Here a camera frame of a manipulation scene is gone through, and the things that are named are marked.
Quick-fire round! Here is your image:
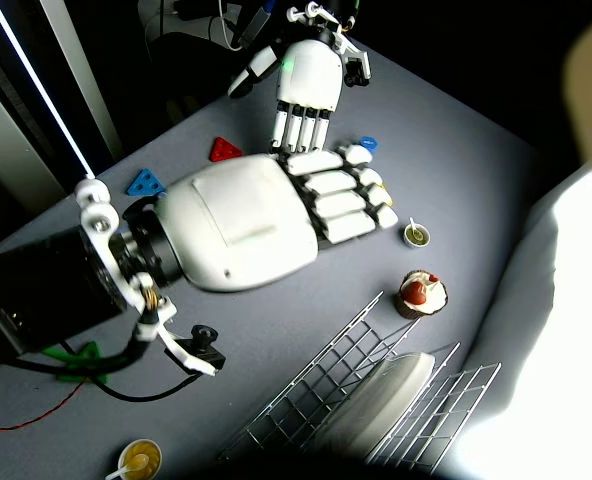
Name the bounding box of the red triangle block with holes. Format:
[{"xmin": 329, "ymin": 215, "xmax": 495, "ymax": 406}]
[{"xmin": 209, "ymin": 136, "xmax": 244, "ymax": 164}]

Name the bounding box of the black and green cable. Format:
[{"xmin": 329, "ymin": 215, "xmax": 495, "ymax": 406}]
[{"xmin": 18, "ymin": 339, "xmax": 150, "ymax": 374}]

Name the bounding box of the black camera cable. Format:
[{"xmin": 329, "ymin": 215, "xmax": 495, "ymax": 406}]
[{"xmin": 90, "ymin": 372, "xmax": 202, "ymax": 404}]

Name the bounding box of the white plate with floral print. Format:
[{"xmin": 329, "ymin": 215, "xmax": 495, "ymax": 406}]
[{"xmin": 320, "ymin": 351, "xmax": 437, "ymax": 459}]

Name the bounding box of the blue triangle block with holes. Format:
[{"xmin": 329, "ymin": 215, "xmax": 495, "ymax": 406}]
[{"xmin": 125, "ymin": 168, "xmax": 167, "ymax": 197}]

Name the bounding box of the small white bowl yellow filling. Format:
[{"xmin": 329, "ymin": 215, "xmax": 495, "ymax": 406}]
[{"xmin": 117, "ymin": 438, "xmax": 164, "ymax": 480}]

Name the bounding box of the toy cupcake with strawberries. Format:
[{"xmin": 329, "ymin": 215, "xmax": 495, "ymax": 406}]
[{"xmin": 394, "ymin": 269, "xmax": 450, "ymax": 320}]

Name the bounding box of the bright light strip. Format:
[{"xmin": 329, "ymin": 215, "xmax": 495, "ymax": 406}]
[{"xmin": 0, "ymin": 0, "xmax": 97, "ymax": 180}]

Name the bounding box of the thin red wire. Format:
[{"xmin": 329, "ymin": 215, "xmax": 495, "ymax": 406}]
[{"xmin": 0, "ymin": 377, "xmax": 90, "ymax": 432}]

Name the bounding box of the white backdrop sheet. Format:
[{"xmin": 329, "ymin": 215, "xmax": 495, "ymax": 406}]
[{"xmin": 420, "ymin": 162, "xmax": 592, "ymax": 480}]

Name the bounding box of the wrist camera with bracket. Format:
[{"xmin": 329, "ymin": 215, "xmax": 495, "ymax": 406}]
[
  {"xmin": 134, "ymin": 294, "xmax": 227, "ymax": 377},
  {"xmin": 342, "ymin": 49, "xmax": 373, "ymax": 87}
]

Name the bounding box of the green triangle block with holes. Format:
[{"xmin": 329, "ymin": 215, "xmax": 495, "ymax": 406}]
[{"xmin": 40, "ymin": 342, "xmax": 112, "ymax": 385}]

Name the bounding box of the silver wire dish rack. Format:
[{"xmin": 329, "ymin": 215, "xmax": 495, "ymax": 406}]
[{"xmin": 219, "ymin": 291, "xmax": 502, "ymax": 472}]

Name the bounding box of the grey table cloth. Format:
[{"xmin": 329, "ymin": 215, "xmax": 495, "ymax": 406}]
[{"xmin": 0, "ymin": 37, "xmax": 552, "ymax": 480}]

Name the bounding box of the small white bowl green filling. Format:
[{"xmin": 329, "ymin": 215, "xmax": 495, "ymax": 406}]
[{"xmin": 403, "ymin": 222, "xmax": 432, "ymax": 249}]

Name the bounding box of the white cable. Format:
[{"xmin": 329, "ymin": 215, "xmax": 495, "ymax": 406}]
[{"xmin": 218, "ymin": 0, "xmax": 242, "ymax": 51}]

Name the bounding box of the white column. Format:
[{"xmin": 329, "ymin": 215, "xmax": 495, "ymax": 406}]
[{"xmin": 38, "ymin": 0, "xmax": 123, "ymax": 157}]

